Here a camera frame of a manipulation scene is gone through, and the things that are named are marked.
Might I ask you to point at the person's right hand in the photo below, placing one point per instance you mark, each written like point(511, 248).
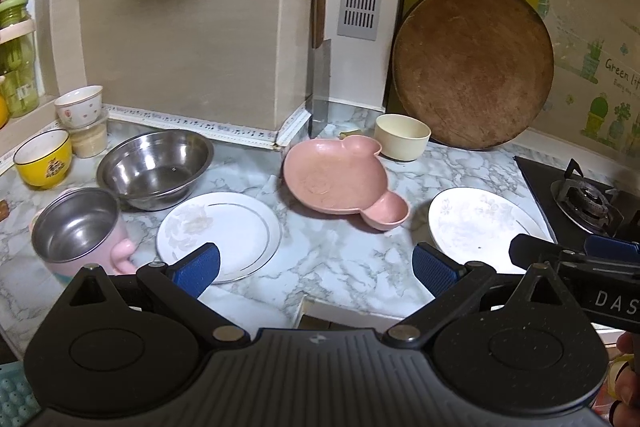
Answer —
point(625, 410)

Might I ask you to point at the round wooden cutting board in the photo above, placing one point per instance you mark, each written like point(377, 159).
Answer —
point(477, 72)

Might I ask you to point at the pink bear-shaped plate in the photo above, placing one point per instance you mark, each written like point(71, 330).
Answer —
point(343, 177)

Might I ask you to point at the white plain plate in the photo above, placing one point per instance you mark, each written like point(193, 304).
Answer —
point(470, 224)

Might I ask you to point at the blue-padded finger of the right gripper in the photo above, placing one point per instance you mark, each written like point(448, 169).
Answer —
point(611, 249)

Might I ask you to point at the green glass jar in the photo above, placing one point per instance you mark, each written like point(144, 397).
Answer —
point(18, 78)

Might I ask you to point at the stainless steel bowl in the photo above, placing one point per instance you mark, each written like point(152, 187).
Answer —
point(156, 170)

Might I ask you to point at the white floral cup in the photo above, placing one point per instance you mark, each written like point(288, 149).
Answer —
point(79, 108)

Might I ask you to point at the beige plastic cup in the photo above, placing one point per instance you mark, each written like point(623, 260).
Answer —
point(90, 140)

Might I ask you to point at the white floral plate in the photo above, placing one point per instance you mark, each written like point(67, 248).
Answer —
point(246, 232)

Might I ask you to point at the black gas stove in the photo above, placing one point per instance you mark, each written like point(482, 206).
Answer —
point(576, 207)

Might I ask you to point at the cream small bowl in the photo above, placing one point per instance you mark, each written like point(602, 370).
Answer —
point(402, 138)

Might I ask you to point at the brown small block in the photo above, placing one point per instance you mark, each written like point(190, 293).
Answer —
point(4, 210)

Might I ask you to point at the yellow ceramic bowl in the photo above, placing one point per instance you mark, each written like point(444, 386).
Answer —
point(43, 161)

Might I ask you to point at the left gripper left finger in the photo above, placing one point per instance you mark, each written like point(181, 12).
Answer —
point(175, 289)

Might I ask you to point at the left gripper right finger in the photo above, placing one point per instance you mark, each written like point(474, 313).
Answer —
point(457, 290)

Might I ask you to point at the pink steel-lined mug bowl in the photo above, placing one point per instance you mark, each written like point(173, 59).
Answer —
point(83, 226)

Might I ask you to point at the teal silicone mat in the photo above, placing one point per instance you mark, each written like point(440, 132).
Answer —
point(17, 402)

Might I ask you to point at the cleaver with wooden handle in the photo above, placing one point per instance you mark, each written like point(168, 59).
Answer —
point(319, 69)

